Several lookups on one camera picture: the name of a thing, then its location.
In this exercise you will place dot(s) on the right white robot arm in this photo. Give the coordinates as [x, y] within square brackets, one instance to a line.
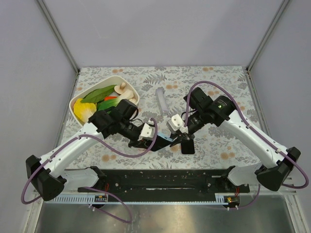
[275, 159]

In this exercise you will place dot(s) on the green bok choy toy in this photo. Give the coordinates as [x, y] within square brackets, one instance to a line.
[128, 94]

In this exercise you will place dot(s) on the cream oval plastic tray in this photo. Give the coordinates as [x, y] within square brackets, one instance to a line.
[117, 80]

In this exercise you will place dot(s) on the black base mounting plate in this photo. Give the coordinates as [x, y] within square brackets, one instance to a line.
[166, 185]

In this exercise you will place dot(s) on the beige mushroom toy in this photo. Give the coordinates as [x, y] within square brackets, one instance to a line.
[120, 89]

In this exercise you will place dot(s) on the black phone blue case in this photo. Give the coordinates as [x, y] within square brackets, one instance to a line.
[167, 138]

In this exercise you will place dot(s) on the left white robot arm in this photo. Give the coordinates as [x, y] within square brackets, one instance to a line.
[48, 174]

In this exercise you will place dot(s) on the yellow cabbage toy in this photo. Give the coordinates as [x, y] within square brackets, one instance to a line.
[83, 111]

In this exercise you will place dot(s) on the aluminium frame rail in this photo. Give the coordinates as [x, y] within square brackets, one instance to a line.
[55, 30]

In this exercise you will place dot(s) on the green leaf toy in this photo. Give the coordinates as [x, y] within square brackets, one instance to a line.
[98, 95]

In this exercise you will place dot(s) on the white slotted cable duct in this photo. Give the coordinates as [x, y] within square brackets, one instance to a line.
[79, 199]

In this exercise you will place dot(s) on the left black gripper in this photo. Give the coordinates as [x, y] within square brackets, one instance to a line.
[145, 141]

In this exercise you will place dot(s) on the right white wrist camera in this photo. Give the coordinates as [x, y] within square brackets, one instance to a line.
[176, 124]

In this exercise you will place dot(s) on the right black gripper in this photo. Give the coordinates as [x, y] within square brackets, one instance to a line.
[184, 136]

